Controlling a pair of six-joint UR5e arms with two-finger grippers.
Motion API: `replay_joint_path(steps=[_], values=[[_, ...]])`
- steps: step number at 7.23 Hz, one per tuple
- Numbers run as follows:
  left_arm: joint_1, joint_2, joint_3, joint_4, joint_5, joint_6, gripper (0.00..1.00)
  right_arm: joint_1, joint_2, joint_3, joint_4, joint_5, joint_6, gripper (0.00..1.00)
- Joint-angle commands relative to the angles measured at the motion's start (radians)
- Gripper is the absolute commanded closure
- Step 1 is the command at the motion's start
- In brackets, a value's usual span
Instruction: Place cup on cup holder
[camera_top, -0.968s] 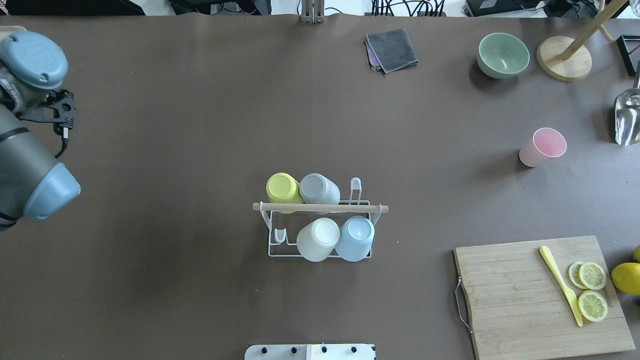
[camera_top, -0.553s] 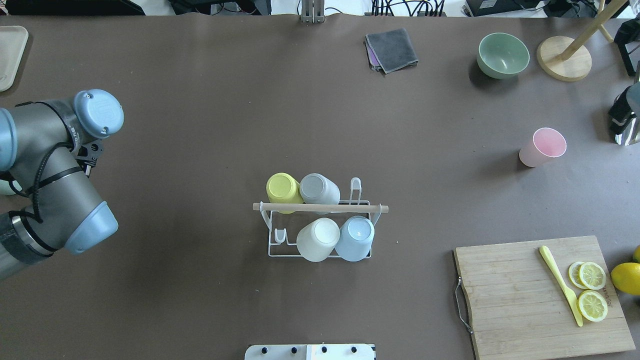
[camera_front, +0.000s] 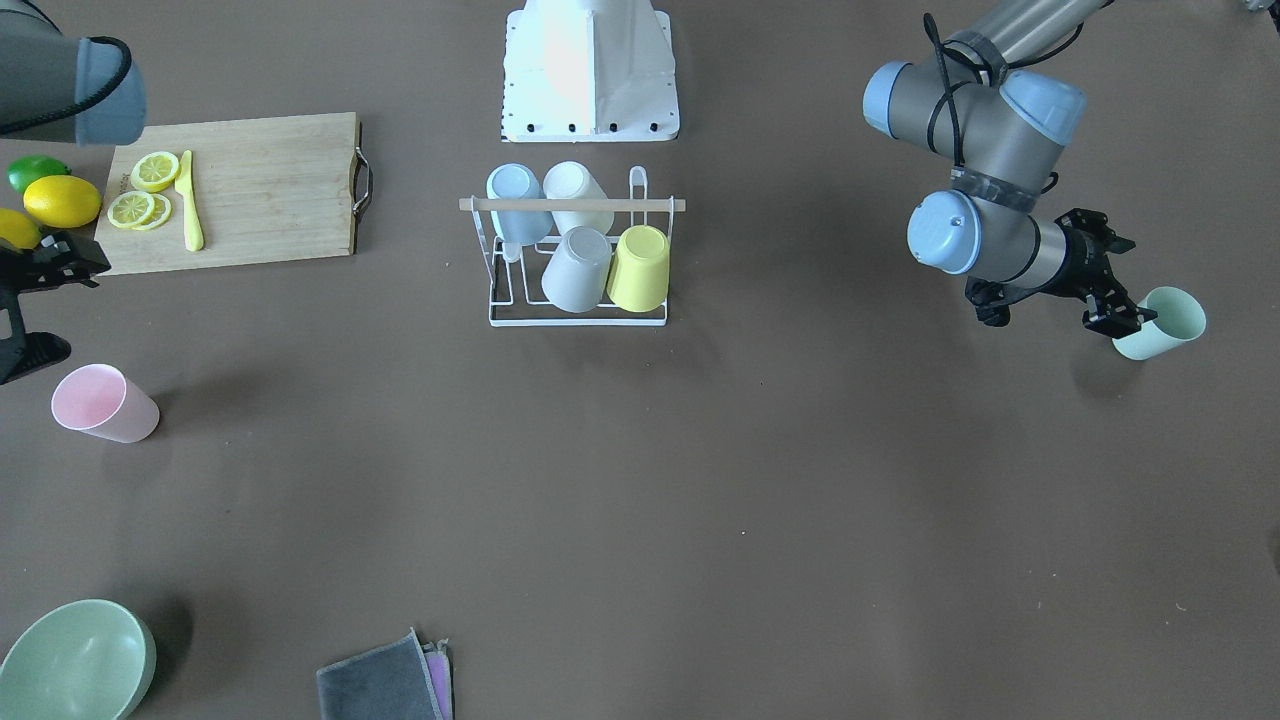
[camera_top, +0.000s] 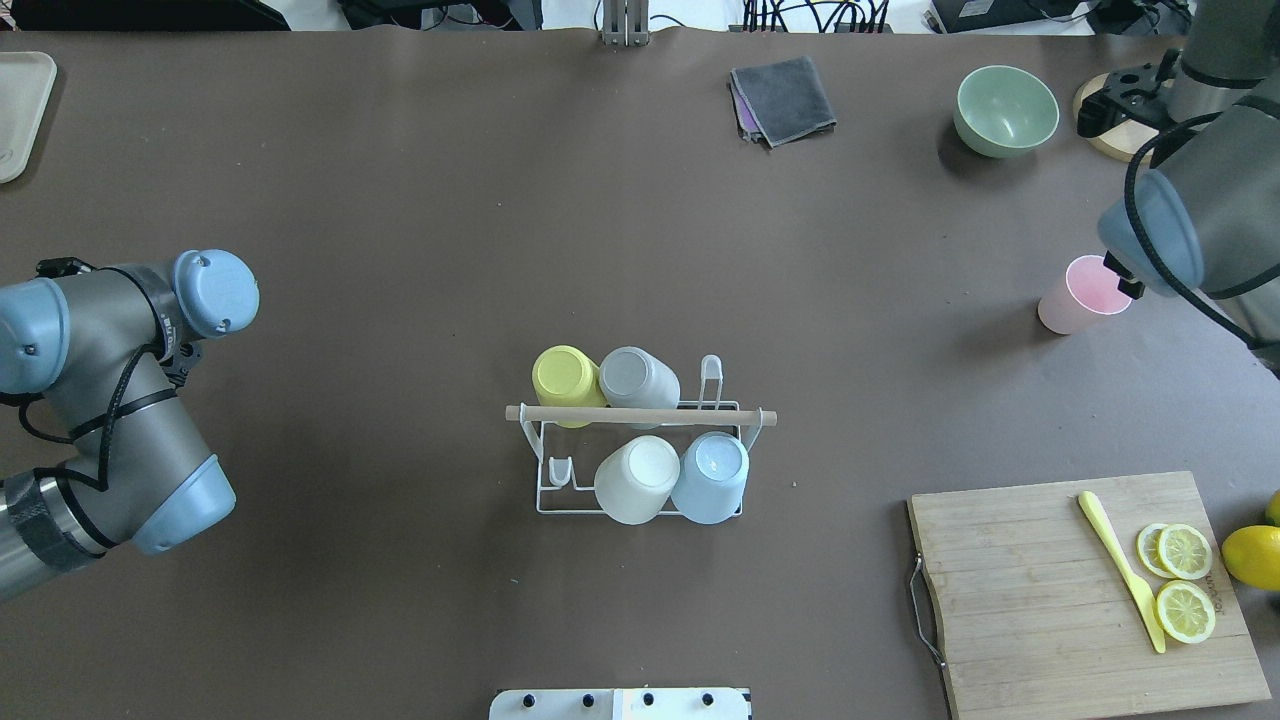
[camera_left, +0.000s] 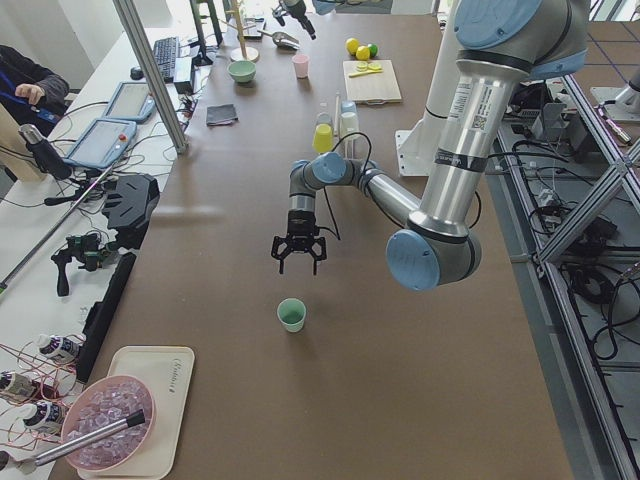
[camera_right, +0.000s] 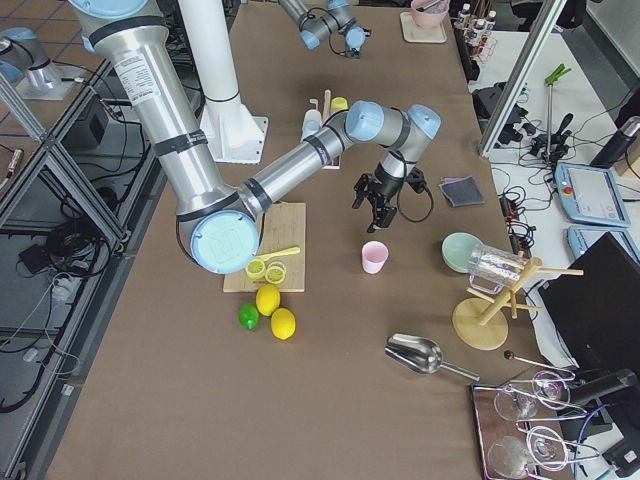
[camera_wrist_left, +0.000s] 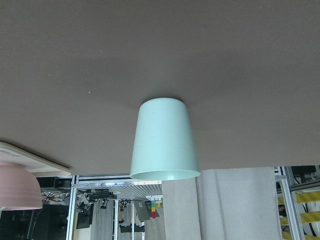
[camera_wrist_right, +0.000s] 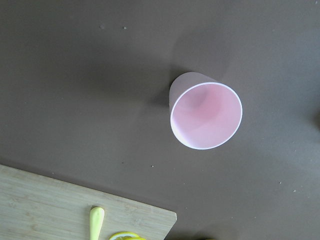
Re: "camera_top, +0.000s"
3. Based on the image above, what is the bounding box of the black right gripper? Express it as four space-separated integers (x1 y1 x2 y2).
1076 50 1181 138

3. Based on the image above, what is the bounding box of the pink plastic cup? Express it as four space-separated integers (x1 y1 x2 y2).
1036 255 1133 334

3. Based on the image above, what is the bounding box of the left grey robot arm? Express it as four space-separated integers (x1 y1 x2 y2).
1 249 260 600

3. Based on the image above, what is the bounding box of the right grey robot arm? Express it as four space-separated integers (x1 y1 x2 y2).
1076 1 1279 372

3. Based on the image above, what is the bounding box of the grey plastic cup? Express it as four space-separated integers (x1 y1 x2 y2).
598 346 680 409

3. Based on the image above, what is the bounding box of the light blue plastic cup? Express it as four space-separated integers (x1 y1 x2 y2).
669 430 750 525

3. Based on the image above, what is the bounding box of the white plastic cup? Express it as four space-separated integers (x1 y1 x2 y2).
594 436 680 525

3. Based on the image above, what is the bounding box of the yellow plastic cup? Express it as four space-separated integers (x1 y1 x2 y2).
531 345 608 407

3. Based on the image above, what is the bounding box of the round wooden coaster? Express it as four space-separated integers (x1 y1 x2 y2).
1071 63 1172 161

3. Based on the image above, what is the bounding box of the green ceramic bowl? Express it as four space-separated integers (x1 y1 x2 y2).
954 65 1060 159

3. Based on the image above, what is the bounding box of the grey folded cloth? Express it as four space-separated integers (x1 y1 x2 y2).
730 55 837 149

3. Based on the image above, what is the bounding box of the purple folded cloth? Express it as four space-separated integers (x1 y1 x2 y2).
730 83 763 143

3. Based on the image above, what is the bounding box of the lemon slice hidden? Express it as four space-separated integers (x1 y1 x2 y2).
1135 523 1175 579

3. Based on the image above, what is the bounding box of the lemon slice upper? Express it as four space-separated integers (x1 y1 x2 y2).
1155 524 1213 582

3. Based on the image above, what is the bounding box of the lemon slice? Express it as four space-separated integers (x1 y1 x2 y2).
1155 524 1213 582
1155 580 1217 644

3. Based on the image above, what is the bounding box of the whole yellow lemon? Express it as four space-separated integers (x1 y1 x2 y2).
1220 525 1279 592

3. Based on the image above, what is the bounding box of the yellow plastic knife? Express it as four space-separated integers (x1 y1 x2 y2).
1076 491 1167 653

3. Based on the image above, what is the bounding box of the lemon slice lower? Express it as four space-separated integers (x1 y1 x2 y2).
1155 580 1217 644

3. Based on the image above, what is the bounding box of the wooden cutting board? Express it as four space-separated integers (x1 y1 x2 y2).
908 471 1272 719

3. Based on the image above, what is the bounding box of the beige plastic tray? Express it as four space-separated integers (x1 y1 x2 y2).
1 51 58 184

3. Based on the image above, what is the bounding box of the aluminium frame post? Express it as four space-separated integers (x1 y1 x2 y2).
599 0 650 47

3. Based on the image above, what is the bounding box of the white wire cup holder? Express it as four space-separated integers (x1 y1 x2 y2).
504 354 778 518

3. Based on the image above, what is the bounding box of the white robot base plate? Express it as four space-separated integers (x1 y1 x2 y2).
488 685 754 719

